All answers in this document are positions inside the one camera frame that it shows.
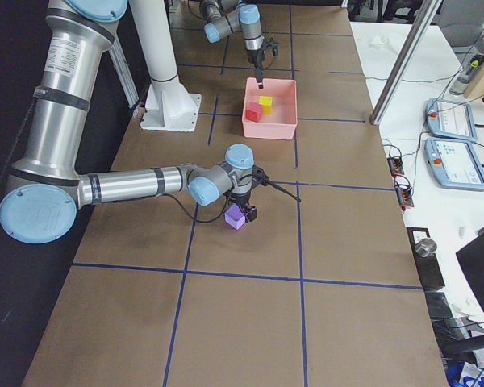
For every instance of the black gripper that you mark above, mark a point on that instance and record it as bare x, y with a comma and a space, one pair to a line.
254, 57
240, 199

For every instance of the purple foam block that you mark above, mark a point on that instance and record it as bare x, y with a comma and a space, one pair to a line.
234, 217

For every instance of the yellow foam block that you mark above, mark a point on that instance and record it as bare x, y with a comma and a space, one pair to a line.
266, 103

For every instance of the red foam block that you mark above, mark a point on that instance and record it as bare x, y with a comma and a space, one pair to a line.
253, 112

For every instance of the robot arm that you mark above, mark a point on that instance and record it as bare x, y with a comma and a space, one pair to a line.
80, 111
224, 18

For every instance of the pink plastic bin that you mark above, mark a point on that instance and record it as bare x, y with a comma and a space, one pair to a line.
281, 124

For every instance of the metal cylinder weight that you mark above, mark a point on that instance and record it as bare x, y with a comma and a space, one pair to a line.
425, 247

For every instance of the upper teach pendant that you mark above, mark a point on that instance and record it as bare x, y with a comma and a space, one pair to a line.
449, 119

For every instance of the teach pendant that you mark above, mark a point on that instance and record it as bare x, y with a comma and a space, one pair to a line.
449, 119
454, 164

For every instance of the lower teach pendant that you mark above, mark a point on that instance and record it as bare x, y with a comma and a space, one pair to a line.
454, 164

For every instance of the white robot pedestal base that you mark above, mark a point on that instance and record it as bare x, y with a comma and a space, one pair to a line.
169, 106

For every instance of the aluminium frame post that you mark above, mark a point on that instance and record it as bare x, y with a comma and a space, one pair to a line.
406, 54

